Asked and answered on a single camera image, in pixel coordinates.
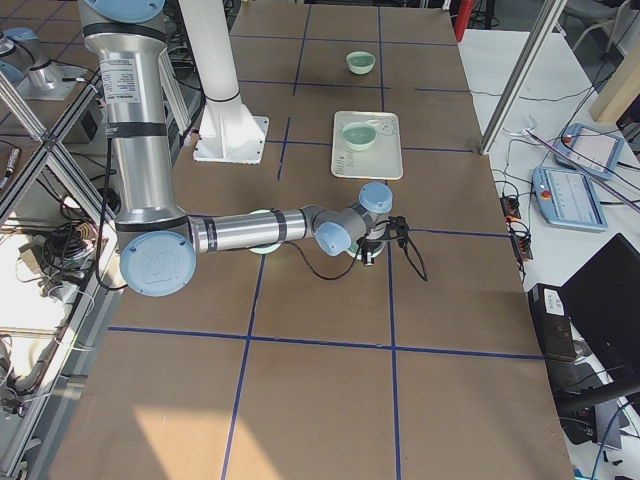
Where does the green bowl on tray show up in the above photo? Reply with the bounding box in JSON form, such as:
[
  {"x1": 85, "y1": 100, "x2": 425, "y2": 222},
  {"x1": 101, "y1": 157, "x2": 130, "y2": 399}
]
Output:
[{"x1": 341, "y1": 122, "x2": 377, "y2": 151}]

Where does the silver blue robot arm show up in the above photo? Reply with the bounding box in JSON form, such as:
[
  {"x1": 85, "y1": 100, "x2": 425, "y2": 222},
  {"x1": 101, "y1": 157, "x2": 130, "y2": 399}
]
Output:
[{"x1": 78, "y1": 1, "x2": 393, "y2": 297}]

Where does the blue teach pendant far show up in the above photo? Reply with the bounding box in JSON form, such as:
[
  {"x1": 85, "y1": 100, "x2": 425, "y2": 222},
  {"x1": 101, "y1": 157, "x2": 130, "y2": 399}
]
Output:
[{"x1": 554, "y1": 123, "x2": 623, "y2": 180}]

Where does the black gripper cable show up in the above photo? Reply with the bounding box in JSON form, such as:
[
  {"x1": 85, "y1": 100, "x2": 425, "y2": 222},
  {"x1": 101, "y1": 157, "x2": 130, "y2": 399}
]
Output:
[{"x1": 287, "y1": 215, "x2": 429, "y2": 282}]

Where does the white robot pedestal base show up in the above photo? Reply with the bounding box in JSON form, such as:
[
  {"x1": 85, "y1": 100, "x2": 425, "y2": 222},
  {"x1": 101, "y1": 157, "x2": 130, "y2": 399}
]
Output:
[{"x1": 179, "y1": 0, "x2": 269, "y2": 165}]

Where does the aluminium frame post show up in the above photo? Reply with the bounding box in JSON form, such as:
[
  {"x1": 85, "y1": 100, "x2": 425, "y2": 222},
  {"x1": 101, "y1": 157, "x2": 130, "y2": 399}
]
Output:
[{"x1": 479, "y1": 0, "x2": 567, "y2": 155}]

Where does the black laptop computer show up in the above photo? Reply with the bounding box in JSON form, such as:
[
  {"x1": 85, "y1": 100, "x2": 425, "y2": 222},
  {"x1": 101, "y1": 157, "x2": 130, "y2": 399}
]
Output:
[{"x1": 528, "y1": 233, "x2": 639, "y2": 407}]

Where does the blue teach pendant near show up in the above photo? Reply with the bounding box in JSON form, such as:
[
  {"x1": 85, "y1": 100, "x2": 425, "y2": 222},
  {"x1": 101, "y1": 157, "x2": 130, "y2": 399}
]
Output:
[{"x1": 532, "y1": 166, "x2": 608, "y2": 232}]

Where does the blue teach pendant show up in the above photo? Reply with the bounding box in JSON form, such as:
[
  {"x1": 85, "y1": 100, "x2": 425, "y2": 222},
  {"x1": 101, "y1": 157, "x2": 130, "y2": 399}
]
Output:
[
  {"x1": 532, "y1": 166, "x2": 608, "y2": 232},
  {"x1": 554, "y1": 123, "x2": 623, "y2": 180}
]

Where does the pale green serving tray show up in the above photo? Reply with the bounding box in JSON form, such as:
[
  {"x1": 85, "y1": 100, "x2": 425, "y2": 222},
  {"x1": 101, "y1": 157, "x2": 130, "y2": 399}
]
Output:
[{"x1": 330, "y1": 111, "x2": 403, "y2": 180}]

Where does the green bowl with ice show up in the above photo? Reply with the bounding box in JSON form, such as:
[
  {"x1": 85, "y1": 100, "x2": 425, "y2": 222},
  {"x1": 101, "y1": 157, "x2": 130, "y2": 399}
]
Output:
[{"x1": 249, "y1": 209, "x2": 281, "y2": 255}]

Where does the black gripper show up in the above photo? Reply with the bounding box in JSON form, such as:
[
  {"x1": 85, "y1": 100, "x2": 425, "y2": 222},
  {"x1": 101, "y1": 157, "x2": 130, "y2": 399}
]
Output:
[{"x1": 358, "y1": 237, "x2": 387, "y2": 260}]

